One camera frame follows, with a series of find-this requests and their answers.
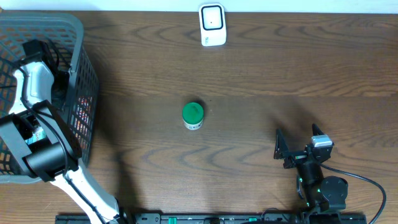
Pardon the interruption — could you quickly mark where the green lid jar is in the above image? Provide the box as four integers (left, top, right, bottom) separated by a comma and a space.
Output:
182, 102, 204, 130

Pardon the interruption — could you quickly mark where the teal wet wipes pack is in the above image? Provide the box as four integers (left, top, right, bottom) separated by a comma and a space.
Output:
25, 127, 47, 145

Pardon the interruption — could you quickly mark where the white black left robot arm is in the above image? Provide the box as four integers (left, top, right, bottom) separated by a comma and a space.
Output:
1, 39, 129, 223

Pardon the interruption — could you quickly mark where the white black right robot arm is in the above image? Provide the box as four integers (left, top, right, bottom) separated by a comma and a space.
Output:
274, 124, 348, 213

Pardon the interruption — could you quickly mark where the white barcode scanner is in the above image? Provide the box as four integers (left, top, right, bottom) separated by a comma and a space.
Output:
198, 3, 227, 47

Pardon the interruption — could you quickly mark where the grey plastic basket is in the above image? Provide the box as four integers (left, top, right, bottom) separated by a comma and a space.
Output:
0, 11, 100, 184

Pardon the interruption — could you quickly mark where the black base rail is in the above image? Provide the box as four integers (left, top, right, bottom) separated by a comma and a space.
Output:
55, 212, 368, 224

